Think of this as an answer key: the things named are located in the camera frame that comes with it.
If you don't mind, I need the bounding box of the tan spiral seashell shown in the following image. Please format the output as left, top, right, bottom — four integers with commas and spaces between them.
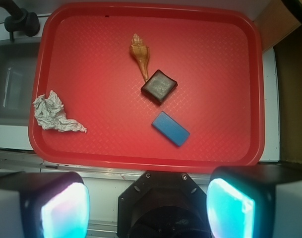
129, 34, 150, 82

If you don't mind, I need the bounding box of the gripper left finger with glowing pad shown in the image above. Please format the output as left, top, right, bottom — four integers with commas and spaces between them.
0, 172, 90, 238

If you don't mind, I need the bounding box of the red plastic tray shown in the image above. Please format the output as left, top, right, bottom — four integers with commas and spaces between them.
29, 2, 265, 173

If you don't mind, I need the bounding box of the grey sink basin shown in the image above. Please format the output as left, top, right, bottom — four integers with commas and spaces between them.
0, 37, 41, 126

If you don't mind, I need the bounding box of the blue rectangular block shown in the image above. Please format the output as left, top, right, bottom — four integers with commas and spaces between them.
152, 111, 190, 147

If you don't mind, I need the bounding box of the dark square soap bar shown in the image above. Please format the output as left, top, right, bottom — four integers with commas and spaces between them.
141, 69, 178, 105

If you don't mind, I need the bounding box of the black faucet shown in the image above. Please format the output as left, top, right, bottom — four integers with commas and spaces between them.
0, 0, 41, 42

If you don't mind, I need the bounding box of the crumpled white paper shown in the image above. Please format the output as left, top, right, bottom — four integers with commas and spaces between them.
32, 90, 87, 133

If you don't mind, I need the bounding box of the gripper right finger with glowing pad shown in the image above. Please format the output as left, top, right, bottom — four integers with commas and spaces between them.
206, 164, 302, 238

